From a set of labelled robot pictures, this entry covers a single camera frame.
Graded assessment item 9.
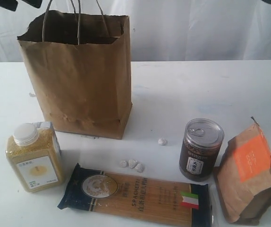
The white crumpled pebble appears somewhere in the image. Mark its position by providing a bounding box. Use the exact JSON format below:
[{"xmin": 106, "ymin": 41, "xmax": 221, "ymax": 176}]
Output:
[
  {"xmin": 158, "ymin": 138, "xmax": 168, "ymax": 146},
  {"xmin": 135, "ymin": 163, "xmax": 144, "ymax": 173},
  {"xmin": 128, "ymin": 159, "xmax": 138, "ymax": 169},
  {"xmin": 119, "ymin": 160, "xmax": 128, "ymax": 168}
]

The millet bottle with white cap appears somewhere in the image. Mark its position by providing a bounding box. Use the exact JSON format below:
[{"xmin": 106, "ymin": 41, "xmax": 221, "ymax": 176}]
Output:
[{"xmin": 6, "ymin": 122, "xmax": 65, "ymax": 192}]

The kraft pouch with orange label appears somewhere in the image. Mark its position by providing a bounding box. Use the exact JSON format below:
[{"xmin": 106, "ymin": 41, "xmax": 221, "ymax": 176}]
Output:
[{"xmin": 213, "ymin": 121, "xmax": 271, "ymax": 225}]

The brown paper shopping bag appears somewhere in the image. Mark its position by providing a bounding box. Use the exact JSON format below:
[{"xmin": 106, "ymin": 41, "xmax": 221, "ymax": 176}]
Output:
[{"xmin": 17, "ymin": 8, "xmax": 132, "ymax": 140}]

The dark barley tea can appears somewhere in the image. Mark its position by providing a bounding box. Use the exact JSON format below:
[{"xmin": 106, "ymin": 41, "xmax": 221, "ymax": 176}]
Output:
[{"xmin": 179, "ymin": 118, "xmax": 224, "ymax": 182}]

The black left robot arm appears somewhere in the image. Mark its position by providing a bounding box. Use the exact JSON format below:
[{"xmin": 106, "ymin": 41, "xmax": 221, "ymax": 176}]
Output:
[{"xmin": 0, "ymin": 0, "xmax": 18, "ymax": 11}]

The spaghetti package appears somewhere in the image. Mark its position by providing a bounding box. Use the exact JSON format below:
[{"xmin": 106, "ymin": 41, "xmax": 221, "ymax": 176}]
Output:
[{"xmin": 58, "ymin": 164, "xmax": 212, "ymax": 227}]

